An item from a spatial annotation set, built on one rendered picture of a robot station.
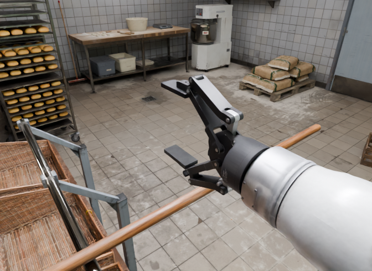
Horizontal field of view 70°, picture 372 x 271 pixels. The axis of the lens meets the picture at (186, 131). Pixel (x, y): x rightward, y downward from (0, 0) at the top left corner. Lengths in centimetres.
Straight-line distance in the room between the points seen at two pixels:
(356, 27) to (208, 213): 396
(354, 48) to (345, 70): 38
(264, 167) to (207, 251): 183
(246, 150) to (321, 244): 13
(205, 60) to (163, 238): 440
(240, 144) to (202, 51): 556
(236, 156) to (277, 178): 6
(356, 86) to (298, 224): 510
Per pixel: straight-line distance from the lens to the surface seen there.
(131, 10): 605
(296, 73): 505
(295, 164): 32
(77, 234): 74
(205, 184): 46
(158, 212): 70
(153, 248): 216
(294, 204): 30
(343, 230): 28
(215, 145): 38
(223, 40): 620
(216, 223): 231
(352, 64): 534
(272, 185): 31
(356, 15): 529
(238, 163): 34
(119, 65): 534
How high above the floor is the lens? 171
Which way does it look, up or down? 29 degrees down
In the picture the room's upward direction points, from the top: straight up
